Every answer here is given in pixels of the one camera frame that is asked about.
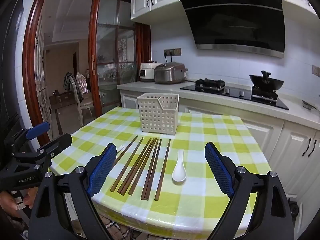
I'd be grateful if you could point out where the cream plastic utensil basket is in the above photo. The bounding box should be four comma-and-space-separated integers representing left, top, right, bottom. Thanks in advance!
137, 93, 180, 133

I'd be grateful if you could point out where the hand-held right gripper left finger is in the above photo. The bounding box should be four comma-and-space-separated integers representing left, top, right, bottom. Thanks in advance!
28, 142, 117, 240

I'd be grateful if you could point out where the red-brown wooden door frame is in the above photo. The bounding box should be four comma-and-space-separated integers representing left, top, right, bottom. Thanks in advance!
22, 0, 152, 145

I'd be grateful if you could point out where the black burner grate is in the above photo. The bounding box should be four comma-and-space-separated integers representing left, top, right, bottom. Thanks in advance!
251, 86, 278, 102
195, 78, 226, 90

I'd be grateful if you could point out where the dark garment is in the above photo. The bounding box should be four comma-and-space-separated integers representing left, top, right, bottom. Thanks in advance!
62, 72, 75, 90

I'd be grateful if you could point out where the silver rice cooker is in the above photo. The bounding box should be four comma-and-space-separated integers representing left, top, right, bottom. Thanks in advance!
154, 62, 188, 84

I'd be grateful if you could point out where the black wok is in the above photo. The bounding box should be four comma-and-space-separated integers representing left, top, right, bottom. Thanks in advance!
249, 70, 285, 91

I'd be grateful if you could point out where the person's left hand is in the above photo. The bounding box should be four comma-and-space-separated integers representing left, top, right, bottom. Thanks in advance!
0, 190, 33, 217

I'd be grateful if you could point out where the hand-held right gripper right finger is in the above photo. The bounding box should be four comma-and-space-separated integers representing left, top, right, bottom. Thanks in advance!
204, 142, 294, 240

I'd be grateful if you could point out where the black round object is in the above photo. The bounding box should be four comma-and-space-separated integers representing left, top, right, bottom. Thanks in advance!
289, 200, 299, 217

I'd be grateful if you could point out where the patterned fabric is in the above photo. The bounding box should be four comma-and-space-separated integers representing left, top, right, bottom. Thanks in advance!
100, 215, 140, 240

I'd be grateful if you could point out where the dark tall appliance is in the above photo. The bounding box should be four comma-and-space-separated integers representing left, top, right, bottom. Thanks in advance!
0, 5, 28, 155

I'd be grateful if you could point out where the wooden glass sliding door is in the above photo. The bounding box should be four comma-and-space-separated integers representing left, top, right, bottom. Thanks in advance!
90, 0, 152, 117

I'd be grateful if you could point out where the white ornate dining chair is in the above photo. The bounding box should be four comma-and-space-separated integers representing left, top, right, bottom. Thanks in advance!
69, 72, 100, 127

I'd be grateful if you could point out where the black range hood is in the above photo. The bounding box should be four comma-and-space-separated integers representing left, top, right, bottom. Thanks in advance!
177, 0, 286, 59

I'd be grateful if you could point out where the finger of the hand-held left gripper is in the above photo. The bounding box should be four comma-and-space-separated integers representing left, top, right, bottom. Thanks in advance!
10, 122, 50, 145
36, 133, 73, 168

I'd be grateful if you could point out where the white electric pressure cooker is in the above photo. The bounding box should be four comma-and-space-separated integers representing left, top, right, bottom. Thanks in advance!
139, 60, 158, 82

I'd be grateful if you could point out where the white panel cabinet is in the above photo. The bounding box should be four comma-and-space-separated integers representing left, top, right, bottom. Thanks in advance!
35, 27, 54, 140

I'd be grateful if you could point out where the wall power outlet panel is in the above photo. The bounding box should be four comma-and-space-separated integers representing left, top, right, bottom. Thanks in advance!
164, 48, 182, 57

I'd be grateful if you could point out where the yellow-green checked tablecloth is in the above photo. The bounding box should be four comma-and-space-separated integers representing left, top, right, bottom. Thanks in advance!
49, 106, 272, 240

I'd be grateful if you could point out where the row of wooden chopsticks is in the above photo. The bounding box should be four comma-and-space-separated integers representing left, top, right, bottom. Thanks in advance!
110, 135, 171, 201

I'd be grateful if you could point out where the black glass gas cooktop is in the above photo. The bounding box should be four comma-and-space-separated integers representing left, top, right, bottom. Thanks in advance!
179, 79, 290, 111

